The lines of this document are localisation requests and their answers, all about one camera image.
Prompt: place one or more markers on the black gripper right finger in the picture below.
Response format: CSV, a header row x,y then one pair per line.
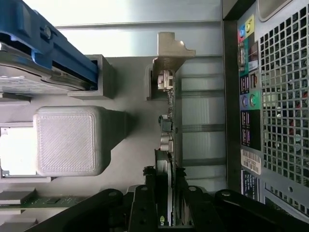
x,y
193,205

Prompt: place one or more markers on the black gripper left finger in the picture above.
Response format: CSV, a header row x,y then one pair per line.
x,y
142,200

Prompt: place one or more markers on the white barcode sticker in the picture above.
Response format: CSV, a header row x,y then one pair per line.
x,y
251,160

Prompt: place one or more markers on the grey printed parts rack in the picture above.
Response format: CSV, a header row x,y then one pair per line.
x,y
120,120

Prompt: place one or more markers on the green RAM stick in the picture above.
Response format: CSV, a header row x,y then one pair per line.
x,y
46,201

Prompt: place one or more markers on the grey PC case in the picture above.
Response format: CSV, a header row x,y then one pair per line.
x,y
268,101

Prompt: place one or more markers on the CPU chip silver lid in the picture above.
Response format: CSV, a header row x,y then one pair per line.
x,y
17,150

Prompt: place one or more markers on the hard disk with blue caddy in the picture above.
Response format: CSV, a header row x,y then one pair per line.
x,y
41,55

